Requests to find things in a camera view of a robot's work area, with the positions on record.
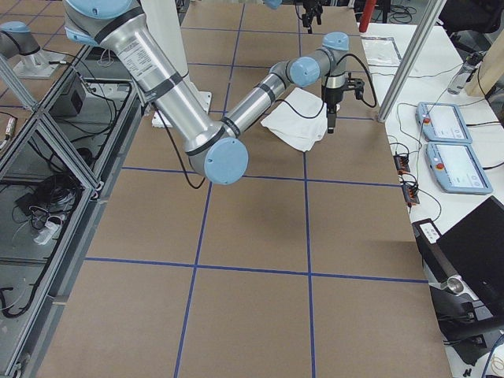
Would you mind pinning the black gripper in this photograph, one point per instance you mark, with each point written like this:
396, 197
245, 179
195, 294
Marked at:
309, 12
331, 98

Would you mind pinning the white printed t-shirt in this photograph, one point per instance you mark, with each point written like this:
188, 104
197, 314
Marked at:
300, 121

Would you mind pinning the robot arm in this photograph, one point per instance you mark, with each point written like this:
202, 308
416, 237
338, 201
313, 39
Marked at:
138, 33
275, 4

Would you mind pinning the third background robot arm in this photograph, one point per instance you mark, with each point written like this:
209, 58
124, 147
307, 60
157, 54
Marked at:
17, 39

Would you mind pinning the red cylinder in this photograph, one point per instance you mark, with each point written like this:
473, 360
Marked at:
366, 15

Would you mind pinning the clear plastic sheet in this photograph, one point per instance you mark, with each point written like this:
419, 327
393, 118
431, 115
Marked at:
381, 51

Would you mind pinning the orange black adapter box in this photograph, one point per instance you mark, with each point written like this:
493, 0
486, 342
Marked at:
402, 163

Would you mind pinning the far blue teach pendant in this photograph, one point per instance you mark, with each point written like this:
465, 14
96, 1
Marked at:
442, 122

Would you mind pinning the blue teach pendant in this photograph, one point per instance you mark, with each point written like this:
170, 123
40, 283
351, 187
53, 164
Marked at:
457, 169
442, 122

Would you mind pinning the water bottle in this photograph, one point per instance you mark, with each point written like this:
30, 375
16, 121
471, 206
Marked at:
465, 72

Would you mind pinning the near blue teach pendant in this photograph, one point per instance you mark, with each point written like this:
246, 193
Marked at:
457, 169

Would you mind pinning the brown table mat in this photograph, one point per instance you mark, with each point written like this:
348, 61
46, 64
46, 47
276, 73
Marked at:
306, 267

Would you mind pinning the black laptop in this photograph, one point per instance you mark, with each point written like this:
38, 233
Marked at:
468, 258

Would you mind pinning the black monitor stand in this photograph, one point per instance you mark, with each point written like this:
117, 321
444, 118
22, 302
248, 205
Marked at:
470, 326

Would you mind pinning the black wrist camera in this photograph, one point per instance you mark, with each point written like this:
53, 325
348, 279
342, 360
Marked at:
357, 86

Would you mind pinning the aluminium frame post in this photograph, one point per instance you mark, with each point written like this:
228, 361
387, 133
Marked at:
419, 38

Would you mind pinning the aluminium frame rack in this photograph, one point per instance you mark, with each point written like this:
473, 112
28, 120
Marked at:
57, 174

